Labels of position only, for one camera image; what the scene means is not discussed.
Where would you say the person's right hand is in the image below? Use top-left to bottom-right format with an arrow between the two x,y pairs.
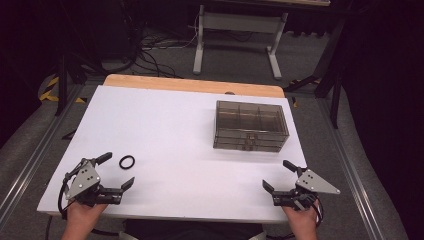
282,199 -> 320,233

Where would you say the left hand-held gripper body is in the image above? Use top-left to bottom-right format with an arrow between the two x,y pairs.
63,157 -> 123,207

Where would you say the aluminium floor rail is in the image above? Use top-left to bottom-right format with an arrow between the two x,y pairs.
316,98 -> 388,240
0,84 -> 84,231

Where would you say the person's left hand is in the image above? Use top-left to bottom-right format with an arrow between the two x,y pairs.
65,199 -> 109,234

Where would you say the black metal stand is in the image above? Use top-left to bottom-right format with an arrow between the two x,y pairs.
54,53 -> 108,117
283,16 -> 348,130

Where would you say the person's dark clothing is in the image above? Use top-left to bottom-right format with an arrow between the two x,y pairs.
123,218 -> 265,240

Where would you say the bundle of black floor cables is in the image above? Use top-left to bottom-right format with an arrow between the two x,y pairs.
109,19 -> 198,80

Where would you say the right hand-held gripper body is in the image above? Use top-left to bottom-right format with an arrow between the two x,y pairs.
272,168 -> 342,212

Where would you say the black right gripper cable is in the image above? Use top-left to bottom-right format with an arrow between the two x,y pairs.
311,199 -> 325,229

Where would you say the white metal desk frame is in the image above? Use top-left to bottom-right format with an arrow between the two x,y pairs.
192,3 -> 290,81

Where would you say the transparent grey compartment box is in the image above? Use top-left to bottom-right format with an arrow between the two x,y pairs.
212,99 -> 290,154

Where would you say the black hair tie ring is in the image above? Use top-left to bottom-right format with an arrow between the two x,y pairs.
118,154 -> 136,170

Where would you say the yellow black hazard tape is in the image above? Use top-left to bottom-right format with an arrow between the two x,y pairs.
39,76 -> 87,104

